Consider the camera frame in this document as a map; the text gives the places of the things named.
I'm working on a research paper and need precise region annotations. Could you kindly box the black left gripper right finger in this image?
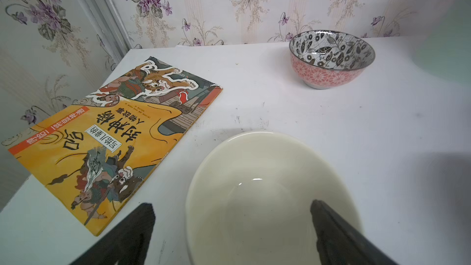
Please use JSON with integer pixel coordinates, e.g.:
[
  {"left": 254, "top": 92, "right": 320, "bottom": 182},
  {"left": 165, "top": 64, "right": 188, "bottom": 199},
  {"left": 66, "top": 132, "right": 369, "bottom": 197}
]
[{"left": 310, "top": 200, "right": 396, "bottom": 265}]

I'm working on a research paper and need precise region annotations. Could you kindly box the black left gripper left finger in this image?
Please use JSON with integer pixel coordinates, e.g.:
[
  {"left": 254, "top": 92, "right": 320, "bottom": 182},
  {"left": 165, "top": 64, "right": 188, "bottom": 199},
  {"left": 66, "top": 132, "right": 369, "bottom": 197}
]
[{"left": 72, "top": 203, "right": 156, "bottom": 265}]

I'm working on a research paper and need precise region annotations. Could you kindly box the cream white bowl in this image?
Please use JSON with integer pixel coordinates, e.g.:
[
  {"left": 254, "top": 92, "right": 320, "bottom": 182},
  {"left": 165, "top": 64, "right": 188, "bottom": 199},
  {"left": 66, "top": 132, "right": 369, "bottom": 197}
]
[{"left": 185, "top": 131, "right": 363, "bottom": 265}]

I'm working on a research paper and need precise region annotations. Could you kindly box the pink floral black-leaf bowl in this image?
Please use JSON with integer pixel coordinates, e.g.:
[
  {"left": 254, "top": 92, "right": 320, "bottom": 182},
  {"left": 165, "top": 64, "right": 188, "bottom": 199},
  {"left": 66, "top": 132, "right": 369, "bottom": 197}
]
[{"left": 289, "top": 30, "right": 375, "bottom": 90}]

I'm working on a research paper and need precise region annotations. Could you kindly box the yellow illustrated children's book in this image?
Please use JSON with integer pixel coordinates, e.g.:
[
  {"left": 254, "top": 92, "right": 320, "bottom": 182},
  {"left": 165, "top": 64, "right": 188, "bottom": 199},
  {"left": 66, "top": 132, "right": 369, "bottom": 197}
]
[{"left": 4, "top": 57, "right": 222, "bottom": 236}]

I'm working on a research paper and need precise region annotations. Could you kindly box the mint green pencil cup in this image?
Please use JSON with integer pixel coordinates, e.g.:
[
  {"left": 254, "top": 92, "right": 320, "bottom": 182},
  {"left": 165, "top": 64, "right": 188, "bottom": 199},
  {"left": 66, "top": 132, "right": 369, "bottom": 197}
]
[{"left": 413, "top": 0, "right": 471, "bottom": 87}]

